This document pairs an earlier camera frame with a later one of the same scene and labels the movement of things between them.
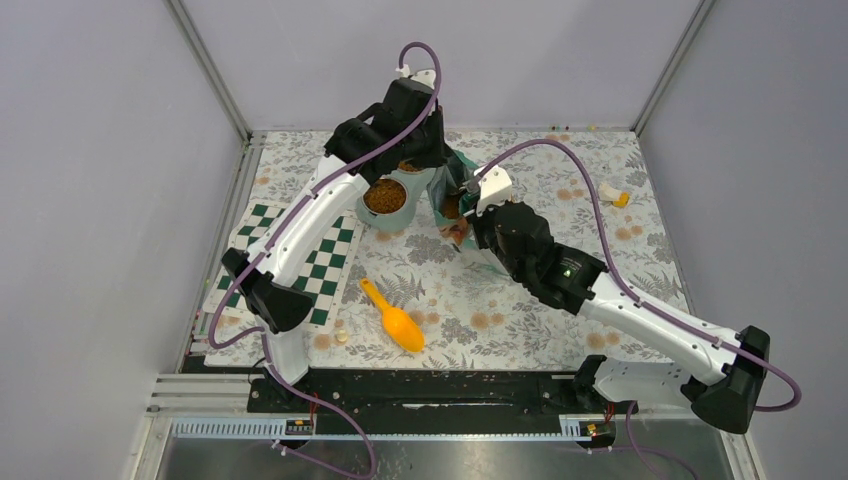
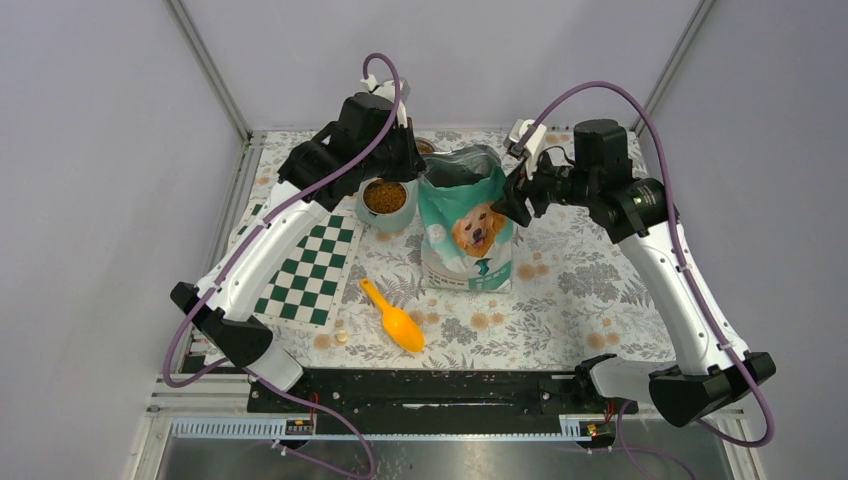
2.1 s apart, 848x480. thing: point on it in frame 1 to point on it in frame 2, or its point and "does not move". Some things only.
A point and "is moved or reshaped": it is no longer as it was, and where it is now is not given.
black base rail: [435, 402] does not move
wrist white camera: [425, 76] to [387, 89]
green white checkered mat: [329, 285] does not move
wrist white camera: [495, 187] to [519, 129]
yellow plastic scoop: [401, 325] does not move
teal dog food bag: [444, 190] is moved or reshaped
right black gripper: [478, 223] to [517, 188]
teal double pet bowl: [388, 204] does not move
